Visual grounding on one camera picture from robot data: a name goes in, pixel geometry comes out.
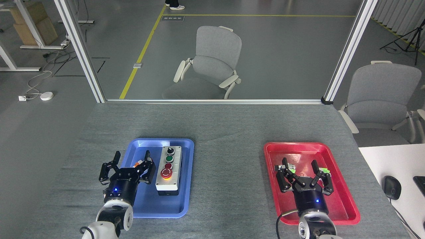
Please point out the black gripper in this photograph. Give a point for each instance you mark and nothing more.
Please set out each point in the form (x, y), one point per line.
(310, 199)
(123, 187)

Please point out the grey control box with buttons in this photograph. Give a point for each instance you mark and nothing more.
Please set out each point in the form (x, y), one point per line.
(169, 167)

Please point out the red plastic tray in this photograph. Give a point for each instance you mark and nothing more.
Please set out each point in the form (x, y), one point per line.
(300, 152)

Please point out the blue plastic tray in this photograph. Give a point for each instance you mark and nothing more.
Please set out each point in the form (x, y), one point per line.
(156, 205)

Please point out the black computer mouse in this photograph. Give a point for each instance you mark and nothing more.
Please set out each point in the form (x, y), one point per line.
(391, 187)

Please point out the white side table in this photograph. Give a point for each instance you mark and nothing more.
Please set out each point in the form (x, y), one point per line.
(398, 162)

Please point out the white round floor device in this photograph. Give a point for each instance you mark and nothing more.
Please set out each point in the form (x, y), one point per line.
(46, 96)

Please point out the grey office chair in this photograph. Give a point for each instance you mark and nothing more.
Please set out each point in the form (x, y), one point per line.
(382, 96)
(214, 56)

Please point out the black keyboard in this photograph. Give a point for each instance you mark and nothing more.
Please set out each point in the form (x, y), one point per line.
(420, 184)

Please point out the white power strip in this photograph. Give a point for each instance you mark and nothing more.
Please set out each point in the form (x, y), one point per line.
(65, 42)

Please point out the person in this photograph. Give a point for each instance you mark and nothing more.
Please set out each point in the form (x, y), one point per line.
(176, 6)

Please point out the brown cardboard boxes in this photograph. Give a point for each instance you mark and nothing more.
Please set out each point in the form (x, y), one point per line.
(33, 26)

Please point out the black tripod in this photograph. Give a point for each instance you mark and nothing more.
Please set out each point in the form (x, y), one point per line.
(416, 36)

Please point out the grey pleated curtain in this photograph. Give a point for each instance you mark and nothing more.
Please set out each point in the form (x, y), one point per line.
(398, 16)

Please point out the red push button switch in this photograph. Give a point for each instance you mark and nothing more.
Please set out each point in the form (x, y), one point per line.
(136, 164)

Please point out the black selector switch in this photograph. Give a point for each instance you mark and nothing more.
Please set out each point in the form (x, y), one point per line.
(291, 168)

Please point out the green push button switch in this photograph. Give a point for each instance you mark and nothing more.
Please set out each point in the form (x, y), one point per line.
(326, 170)

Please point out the silver aluminium rail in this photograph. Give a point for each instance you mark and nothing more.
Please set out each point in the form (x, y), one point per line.
(212, 101)

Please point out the white wall socket plug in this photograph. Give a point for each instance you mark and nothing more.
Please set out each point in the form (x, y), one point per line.
(22, 98)

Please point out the silver aluminium post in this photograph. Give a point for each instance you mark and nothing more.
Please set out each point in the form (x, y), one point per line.
(79, 49)
(350, 49)

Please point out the white desk frame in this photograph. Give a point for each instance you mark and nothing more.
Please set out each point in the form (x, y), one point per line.
(31, 23)

